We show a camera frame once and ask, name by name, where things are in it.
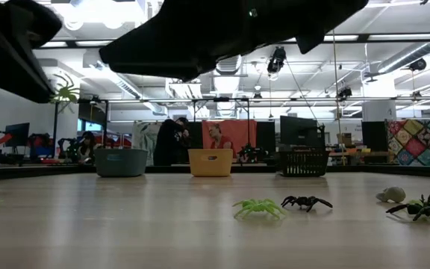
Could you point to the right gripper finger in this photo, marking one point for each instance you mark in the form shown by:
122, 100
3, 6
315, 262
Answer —
151, 48
185, 74

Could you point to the white patterned hanging cloth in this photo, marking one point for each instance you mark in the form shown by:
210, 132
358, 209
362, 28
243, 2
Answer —
144, 138

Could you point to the yellow plastic bin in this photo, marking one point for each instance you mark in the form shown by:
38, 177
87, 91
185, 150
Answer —
210, 166

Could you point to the cluttered wooden desk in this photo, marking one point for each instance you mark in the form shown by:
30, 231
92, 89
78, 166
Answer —
362, 153

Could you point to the teal plastic bin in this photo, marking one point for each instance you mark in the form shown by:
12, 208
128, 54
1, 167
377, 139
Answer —
121, 162

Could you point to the red hanging cloth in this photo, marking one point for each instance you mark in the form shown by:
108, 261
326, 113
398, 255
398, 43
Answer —
243, 130

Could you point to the silver ventilation duct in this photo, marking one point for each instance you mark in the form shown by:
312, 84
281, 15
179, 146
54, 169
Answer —
227, 65

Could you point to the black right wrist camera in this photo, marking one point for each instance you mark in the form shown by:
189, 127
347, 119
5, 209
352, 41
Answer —
309, 43

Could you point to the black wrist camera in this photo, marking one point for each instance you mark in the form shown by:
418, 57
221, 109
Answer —
309, 43
39, 22

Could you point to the white toy skull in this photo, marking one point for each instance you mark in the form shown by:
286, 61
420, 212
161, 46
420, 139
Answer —
391, 194

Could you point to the black frame beam with lights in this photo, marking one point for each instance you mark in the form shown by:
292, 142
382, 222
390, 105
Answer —
362, 37

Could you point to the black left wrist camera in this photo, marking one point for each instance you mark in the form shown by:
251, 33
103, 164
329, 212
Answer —
39, 22

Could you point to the colourful patchwork quilt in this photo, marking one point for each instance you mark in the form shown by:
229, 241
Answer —
420, 142

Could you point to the black ceiling spotlight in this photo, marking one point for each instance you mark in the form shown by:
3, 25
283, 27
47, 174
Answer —
276, 60
417, 64
345, 92

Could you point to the black robot with green lights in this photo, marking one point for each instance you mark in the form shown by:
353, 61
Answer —
250, 152
69, 149

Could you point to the black aluminium table frame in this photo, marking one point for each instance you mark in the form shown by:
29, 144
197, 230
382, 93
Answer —
50, 171

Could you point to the black partition panel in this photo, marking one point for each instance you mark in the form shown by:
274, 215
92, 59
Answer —
266, 136
197, 134

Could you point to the brown cardboard box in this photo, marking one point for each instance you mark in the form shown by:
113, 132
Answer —
345, 139

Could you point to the black slotted plastic basket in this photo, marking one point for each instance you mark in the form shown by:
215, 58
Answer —
304, 164

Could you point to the black workstation frame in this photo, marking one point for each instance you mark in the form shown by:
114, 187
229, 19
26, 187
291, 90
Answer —
215, 99

